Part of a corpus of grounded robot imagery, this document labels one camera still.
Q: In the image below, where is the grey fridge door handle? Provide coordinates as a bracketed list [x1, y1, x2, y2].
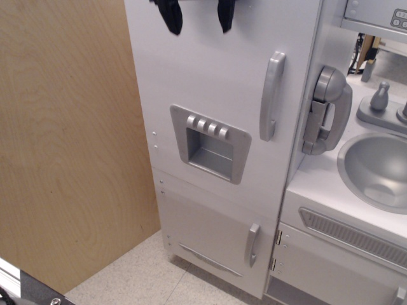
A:
[259, 51, 286, 142]

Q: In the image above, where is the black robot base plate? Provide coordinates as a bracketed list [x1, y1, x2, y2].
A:
[1, 269, 74, 305]

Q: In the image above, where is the grey toy faucet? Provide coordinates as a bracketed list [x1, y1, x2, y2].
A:
[357, 81, 406, 134]

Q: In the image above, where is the grey oven vent panel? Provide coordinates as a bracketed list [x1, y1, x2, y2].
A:
[298, 207, 406, 269]

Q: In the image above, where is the grey freezer door handle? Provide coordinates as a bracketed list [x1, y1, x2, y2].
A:
[244, 223, 261, 268]

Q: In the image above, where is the grey toy sink basin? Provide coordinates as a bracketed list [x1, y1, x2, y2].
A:
[337, 133, 406, 215]

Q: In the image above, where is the white oven door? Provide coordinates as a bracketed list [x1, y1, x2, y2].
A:
[266, 223, 406, 304]

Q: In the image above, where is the white lower freezer door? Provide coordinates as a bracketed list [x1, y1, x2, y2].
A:
[157, 187, 274, 299]

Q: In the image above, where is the grey toy telephone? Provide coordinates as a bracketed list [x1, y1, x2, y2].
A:
[302, 66, 352, 156]

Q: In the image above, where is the white toy fridge door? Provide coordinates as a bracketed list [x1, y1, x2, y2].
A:
[123, 0, 324, 223]

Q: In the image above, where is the toy microwave with keypad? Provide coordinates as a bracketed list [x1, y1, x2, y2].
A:
[341, 0, 406, 34]

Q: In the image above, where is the white toy fridge cabinet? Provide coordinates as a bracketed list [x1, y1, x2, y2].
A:
[279, 0, 357, 223]

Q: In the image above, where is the grey ice dispenser panel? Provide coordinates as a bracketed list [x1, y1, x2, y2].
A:
[170, 105, 252, 185]

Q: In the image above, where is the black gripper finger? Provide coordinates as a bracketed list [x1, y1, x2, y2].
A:
[152, 0, 183, 35]
[217, 0, 235, 34]

